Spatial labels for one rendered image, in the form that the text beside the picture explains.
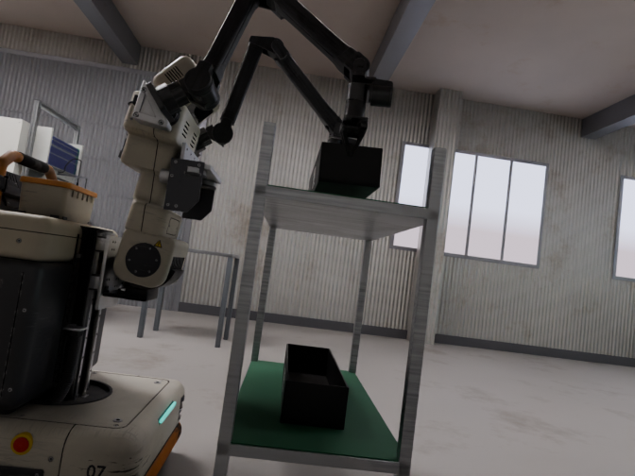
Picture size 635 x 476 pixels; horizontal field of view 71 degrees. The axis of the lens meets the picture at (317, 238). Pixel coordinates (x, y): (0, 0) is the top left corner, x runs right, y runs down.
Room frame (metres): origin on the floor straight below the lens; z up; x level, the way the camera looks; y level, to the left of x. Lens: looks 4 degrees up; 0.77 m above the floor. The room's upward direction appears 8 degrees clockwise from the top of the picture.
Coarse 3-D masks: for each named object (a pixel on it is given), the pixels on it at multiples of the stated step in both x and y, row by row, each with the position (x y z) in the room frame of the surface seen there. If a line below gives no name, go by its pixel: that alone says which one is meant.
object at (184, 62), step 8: (184, 56) 1.38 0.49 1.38; (176, 64) 1.37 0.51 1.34; (184, 64) 1.37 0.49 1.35; (192, 64) 1.37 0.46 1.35; (160, 72) 1.37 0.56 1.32; (168, 72) 1.36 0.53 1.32; (176, 72) 1.37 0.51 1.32; (184, 72) 1.37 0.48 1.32; (160, 80) 1.36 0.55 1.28; (168, 80) 1.36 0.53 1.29; (192, 104) 1.40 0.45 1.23; (192, 112) 1.45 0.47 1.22; (200, 112) 1.50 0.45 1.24; (208, 112) 1.54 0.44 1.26; (200, 120) 1.55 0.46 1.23
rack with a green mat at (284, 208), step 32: (256, 192) 1.05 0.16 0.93; (288, 192) 1.05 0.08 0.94; (320, 192) 1.06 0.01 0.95; (256, 224) 1.05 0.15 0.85; (288, 224) 1.68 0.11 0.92; (320, 224) 1.52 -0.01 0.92; (352, 224) 1.39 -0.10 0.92; (384, 224) 1.28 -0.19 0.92; (416, 224) 1.19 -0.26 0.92; (256, 256) 1.05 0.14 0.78; (416, 288) 1.09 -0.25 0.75; (256, 320) 1.91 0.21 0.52; (416, 320) 1.07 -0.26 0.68; (256, 352) 1.91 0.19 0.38; (352, 352) 1.94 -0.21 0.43; (416, 352) 1.07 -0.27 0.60; (256, 384) 1.55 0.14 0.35; (352, 384) 1.73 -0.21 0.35; (416, 384) 1.07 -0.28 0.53; (224, 416) 1.05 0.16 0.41; (256, 416) 1.24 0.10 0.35; (352, 416) 1.35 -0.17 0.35; (416, 416) 1.07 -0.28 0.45; (224, 448) 1.05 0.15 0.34; (256, 448) 1.05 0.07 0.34; (288, 448) 1.06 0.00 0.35; (320, 448) 1.08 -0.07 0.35; (352, 448) 1.11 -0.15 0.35; (384, 448) 1.14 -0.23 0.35
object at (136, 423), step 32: (96, 384) 1.58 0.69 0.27; (128, 384) 1.60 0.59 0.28; (160, 384) 1.65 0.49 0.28; (0, 416) 1.19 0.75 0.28; (32, 416) 1.22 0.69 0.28; (64, 416) 1.25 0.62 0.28; (96, 416) 1.28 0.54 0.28; (128, 416) 1.31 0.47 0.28; (160, 416) 1.41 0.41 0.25; (0, 448) 1.14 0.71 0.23; (32, 448) 1.15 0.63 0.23; (64, 448) 1.16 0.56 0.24; (96, 448) 1.16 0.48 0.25; (128, 448) 1.18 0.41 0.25; (160, 448) 1.44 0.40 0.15
